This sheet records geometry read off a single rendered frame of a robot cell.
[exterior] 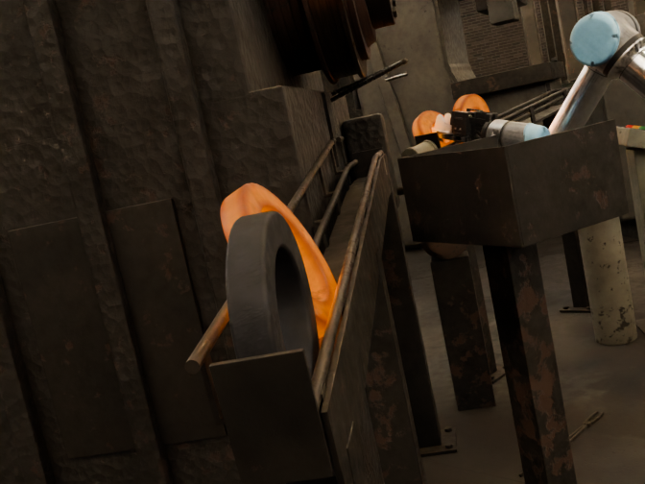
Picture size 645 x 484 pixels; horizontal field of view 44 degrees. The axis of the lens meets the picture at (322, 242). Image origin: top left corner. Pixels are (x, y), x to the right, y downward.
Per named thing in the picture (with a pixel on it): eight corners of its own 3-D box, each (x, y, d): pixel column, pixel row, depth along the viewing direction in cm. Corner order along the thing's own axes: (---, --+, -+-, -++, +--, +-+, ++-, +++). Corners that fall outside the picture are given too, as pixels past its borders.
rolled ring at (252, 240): (288, 192, 76) (255, 199, 76) (249, 239, 58) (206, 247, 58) (329, 370, 80) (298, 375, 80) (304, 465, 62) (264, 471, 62)
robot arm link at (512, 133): (535, 161, 196) (537, 127, 193) (497, 155, 203) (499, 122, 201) (552, 157, 201) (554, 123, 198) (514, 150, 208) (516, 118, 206)
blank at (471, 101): (445, 102, 226) (456, 100, 223) (475, 90, 236) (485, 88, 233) (459, 155, 229) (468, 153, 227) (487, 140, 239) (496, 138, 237)
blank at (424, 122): (402, 123, 219) (409, 115, 217) (434, 112, 230) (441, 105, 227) (434, 168, 216) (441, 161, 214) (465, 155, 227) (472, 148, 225)
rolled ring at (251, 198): (361, 318, 94) (338, 332, 95) (283, 188, 97) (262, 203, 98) (312, 333, 76) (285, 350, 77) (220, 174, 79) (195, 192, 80)
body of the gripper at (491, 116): (465, 108, 217) (503, 112, 208) (464, 138, 219) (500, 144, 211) (448, 110, 212) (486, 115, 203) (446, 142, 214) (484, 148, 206)
